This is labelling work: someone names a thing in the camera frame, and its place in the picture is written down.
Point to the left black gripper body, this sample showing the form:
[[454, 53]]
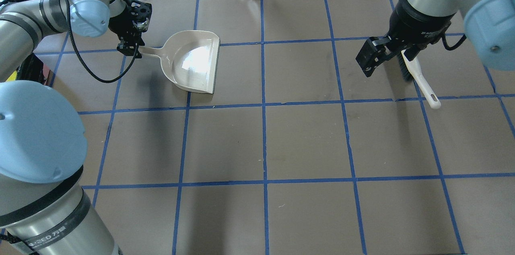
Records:
[[121, 25]]

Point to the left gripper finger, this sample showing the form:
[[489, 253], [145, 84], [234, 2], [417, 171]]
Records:
[[128, 49]]

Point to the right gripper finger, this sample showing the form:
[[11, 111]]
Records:
[[369, 68], [411, 53]]

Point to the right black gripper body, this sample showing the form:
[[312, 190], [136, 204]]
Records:
[[414, 25]]

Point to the white hand brush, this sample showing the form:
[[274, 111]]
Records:
[[411, 70]]

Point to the beige plastic dustpan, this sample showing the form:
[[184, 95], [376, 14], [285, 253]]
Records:
[[189, 59]]

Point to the yellow green sponge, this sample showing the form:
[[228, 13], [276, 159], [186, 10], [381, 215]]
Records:
[[12, 77]]

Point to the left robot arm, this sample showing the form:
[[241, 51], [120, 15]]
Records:
[[44, 209]]

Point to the black lined trash bin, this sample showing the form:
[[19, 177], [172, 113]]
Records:
[[33, 69]]

